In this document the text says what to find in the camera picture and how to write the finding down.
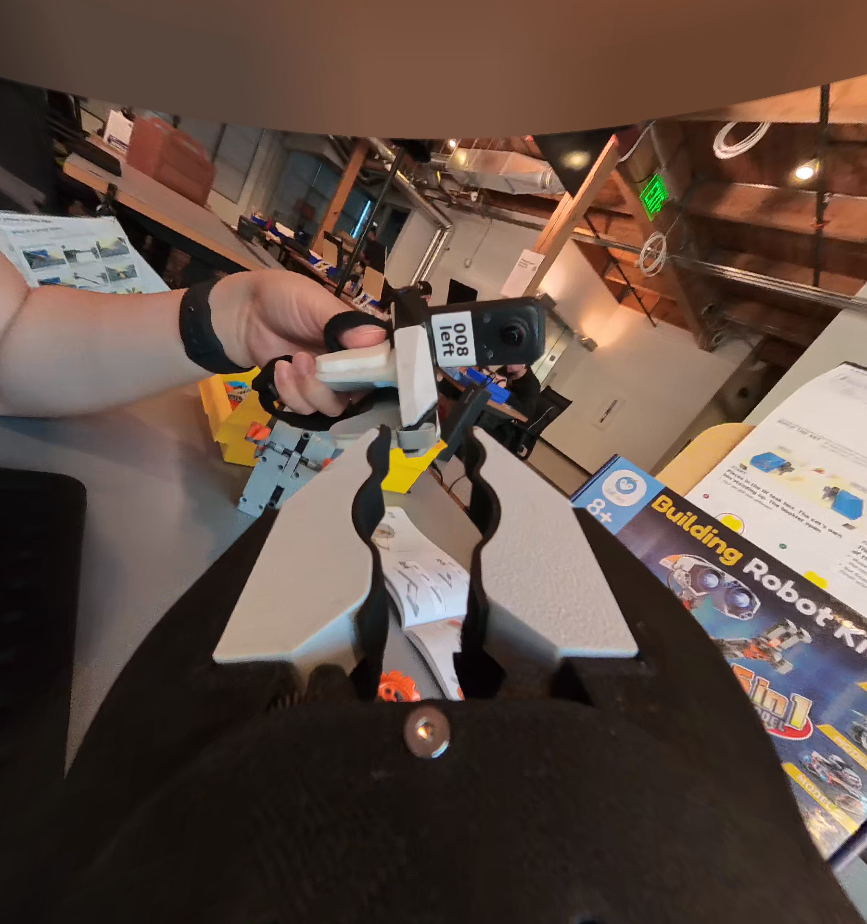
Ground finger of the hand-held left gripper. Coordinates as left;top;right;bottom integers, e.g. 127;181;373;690
394;325;443;430

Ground yellow plastic bin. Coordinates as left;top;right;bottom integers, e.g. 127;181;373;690
199;367;449;495

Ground grey air duct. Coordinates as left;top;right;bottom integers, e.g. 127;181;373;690
365;137;568;197

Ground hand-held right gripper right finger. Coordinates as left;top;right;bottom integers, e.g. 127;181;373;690
454;426;639;701

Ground grey robot model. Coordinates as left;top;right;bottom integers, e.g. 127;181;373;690
237;419;344;517

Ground person's left forearm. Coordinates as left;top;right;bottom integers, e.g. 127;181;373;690
0;238;192;420

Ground black disc-topped pole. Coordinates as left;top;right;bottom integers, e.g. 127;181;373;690
332;141;414;300

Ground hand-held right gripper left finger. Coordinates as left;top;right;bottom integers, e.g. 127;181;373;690
212;426;393;701

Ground black wristband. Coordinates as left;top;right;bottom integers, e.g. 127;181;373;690
178;278;252;375

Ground person's left hand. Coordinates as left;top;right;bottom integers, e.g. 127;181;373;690
216;269;391;417

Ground white paper notice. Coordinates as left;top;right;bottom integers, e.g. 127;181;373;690
502;249;546;297

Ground open instruction booklet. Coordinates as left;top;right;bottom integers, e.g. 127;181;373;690
370;505;472;701

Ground blue robot kit box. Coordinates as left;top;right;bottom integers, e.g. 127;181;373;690
571;455;867;860

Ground long grey worktable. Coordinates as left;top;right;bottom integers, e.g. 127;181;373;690
62;152;276;271

